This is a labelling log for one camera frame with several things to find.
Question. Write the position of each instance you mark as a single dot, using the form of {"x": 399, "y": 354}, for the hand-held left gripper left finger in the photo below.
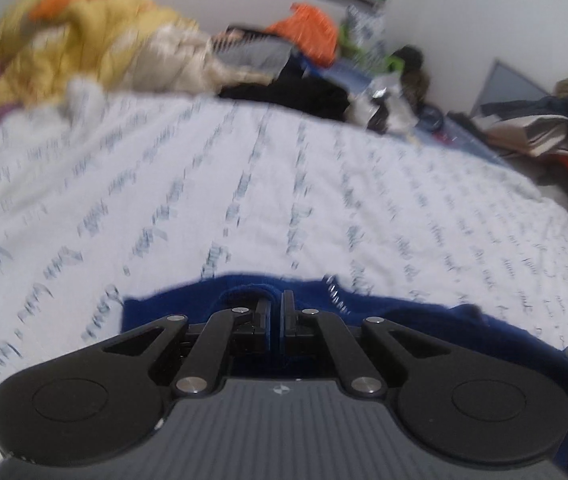
{"x": 263, "y": 331}

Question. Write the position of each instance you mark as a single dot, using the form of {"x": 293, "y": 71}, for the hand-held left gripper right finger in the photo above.
{"x": 288, "y": 331}

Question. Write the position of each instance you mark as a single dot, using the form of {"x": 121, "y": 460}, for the blue sweater with sparkly print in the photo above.
{"x": 413, "y": 320}

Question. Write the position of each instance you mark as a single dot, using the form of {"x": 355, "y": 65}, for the pile of mixed clothes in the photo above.
{"x": 563, "y": 130}

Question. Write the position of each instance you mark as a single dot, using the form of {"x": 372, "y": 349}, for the black clothes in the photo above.
{"x": 304, "y": 92}

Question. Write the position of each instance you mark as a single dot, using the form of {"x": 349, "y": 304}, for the white script-printed bed sheet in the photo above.
{"x": 214, "y": 185}

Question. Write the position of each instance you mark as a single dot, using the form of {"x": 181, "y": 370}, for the cream satin blanket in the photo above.
{"x": 184, "y": 60}

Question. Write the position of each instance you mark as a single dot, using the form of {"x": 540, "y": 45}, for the dark brown furry cloth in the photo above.
{"x": 413, "y": 75}

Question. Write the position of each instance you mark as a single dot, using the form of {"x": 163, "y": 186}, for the grey board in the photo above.
{"x": 508, "y": 87}

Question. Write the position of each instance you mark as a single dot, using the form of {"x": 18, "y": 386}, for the orange cloth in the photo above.
{"x": 309, "y": 30}

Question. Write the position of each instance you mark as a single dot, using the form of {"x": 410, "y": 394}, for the green and white bag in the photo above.
{"x": 363, "y": 35}

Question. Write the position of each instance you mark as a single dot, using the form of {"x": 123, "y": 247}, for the yellow cartoon quilt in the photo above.
{"x": 64, "y": 45}

